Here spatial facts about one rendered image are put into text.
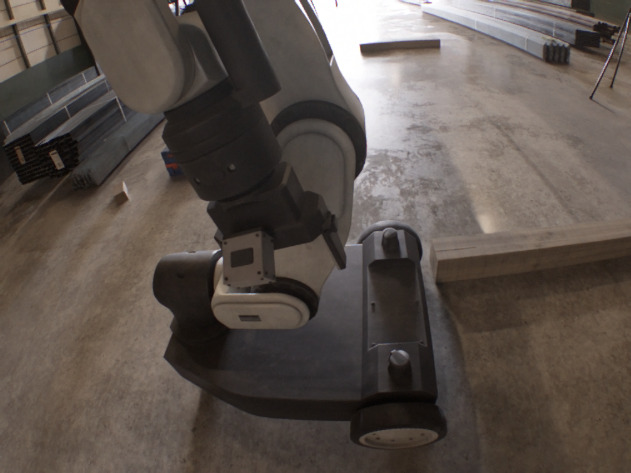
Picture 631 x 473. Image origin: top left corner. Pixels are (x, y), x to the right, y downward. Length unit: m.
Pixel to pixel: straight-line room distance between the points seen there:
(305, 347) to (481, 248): 0.60
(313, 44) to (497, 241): 0.85
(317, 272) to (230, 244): 0.34
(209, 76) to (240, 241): 0.15
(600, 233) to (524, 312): 0.42
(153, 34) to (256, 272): 0.20
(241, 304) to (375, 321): 0.29
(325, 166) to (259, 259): 0.19
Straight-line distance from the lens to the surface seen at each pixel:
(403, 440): 0.80
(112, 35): 0.26
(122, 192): 2.11
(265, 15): 0.44
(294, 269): 0.64
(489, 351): 0.98
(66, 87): 10.23
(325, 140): 0.43
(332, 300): 0.84
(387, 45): 4.39
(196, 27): 0.28
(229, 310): 0.71
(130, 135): 2.90
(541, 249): 1.14
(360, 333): 0.78
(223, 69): 0.29
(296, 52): 0.45
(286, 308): 0.66
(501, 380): 0.94
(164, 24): 0.24
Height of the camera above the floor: 0.82
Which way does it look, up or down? 40 degrees down
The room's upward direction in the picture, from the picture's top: 12 degrees counter-clockwise
